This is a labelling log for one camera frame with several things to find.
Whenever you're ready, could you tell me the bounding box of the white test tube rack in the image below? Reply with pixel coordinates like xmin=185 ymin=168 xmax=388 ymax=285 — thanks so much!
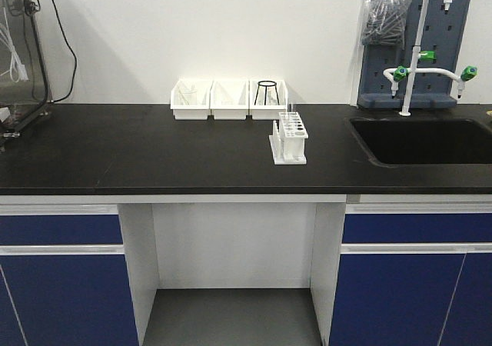
xmin=269 ymin=111 xmax=308 ymax=165

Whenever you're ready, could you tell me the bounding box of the blue-grey pegboard drying rack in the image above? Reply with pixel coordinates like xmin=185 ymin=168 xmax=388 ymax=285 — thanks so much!
xmin=357 ymin=0 xmax=470 ymax=109

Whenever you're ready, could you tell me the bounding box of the middle white storage bin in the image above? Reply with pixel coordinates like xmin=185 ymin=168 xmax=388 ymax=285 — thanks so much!
xmin=210 ymin=79 xmax=249 ymax=120

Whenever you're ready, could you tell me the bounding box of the white storage bin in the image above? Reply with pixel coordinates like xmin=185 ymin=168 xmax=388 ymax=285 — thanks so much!
xmin=249 ymin=79 xmax=288 ymax=120
xmin=210 ymin=79 xmax=249 ymax=120
xmin=171 ymin=78 xmax=213 ymax=120

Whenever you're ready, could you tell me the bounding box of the small clear glass beaker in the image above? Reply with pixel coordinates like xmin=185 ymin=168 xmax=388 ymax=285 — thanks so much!
xmin=221 ymin=95 xmax=233 ymax=105

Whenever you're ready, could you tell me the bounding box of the right white storage bin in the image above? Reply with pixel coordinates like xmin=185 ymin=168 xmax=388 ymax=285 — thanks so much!
xmin=249 ymin=79 xmax=288 ymax=120

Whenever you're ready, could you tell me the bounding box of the clear glass flask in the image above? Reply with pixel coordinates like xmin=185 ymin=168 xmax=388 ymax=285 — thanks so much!
xmin=264 ymin=86 xmax=280 ymax=105

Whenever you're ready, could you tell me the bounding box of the black metal tripod stand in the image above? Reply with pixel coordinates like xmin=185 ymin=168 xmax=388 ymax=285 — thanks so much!
xmin=254 ymin=80 xmax=280 ymax=105

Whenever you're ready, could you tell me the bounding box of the left white storage bin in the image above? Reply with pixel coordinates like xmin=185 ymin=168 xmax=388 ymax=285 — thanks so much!
xmin=171 ymin=78 xmax=213 ymax=120

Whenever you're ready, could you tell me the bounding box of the clear glass beaker left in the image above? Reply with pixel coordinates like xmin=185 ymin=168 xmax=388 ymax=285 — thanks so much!
xmin=178 ymin=85 xmax=198 ymax=106

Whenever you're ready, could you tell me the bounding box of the right blue cabinet drawer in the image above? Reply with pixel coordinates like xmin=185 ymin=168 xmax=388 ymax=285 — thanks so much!
xmin=342 ymin=213 xmax=491 ymax=244

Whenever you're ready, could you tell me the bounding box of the blue cabinet drawer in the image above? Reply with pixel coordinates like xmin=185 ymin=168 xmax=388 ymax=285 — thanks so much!
xmin=342 ymin=213 xmax=491 ymax=244
xmin=1 ymin=215 xmax=122 ymax=245

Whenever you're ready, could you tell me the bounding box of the black lab sink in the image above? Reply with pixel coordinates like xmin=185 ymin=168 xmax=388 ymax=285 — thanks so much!
xmin=350 ymin=118 xmax=491 ymax=165

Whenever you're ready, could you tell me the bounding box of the white gooseneck lab faucet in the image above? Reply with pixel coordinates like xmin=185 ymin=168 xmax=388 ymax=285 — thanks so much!
xmin=383 ymin=0 xmax=477 ymax=116

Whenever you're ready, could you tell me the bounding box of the plastic bag of pegs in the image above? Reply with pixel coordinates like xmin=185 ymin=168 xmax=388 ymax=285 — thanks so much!
xmin=361 ymin=0 xmax=412 ymax=47

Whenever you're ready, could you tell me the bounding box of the left blue cabinet drawer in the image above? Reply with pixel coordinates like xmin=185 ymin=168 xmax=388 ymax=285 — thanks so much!
xmin=1 ymin=215 xmax=122 ymax=245

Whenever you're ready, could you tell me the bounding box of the right blue cabinet door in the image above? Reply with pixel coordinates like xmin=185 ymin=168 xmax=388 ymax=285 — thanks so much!
xmin=329 ymin=253 xmax=491 ymax=345

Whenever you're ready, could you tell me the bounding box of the blue cabinet door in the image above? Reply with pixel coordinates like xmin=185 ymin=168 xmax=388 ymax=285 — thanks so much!
xmin=329 ymin=253 xmax=491 ymax=345
xmin=1 ymin=255 xmax=138 ymax=345

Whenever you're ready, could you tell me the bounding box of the left blue cabinet door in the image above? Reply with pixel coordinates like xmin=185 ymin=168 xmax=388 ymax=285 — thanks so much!
xmin=1 ymin=255 xmax=138 ymax=345

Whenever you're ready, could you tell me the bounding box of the white tubing bundle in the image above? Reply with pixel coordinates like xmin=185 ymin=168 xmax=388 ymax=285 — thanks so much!
xmin=1 ymin=0 xmax=29 ymax=83

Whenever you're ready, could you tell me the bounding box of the black hanging cable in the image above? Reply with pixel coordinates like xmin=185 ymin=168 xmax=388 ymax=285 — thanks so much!
xmin=39 ymin=0 xmax=78 ymax=105

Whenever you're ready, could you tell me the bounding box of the black metal frame stand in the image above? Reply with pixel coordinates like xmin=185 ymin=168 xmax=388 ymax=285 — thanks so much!
xmin=1 ymin=0 xmax=51 ymax=151

